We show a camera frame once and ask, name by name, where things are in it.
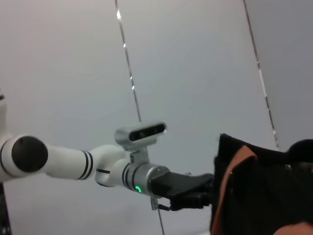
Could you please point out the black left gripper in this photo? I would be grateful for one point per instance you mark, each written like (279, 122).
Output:
(176, 183)

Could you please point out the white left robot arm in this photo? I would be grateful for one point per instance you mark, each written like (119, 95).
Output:
(66, 161)

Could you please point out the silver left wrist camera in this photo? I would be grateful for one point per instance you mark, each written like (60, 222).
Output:
(137, 133)

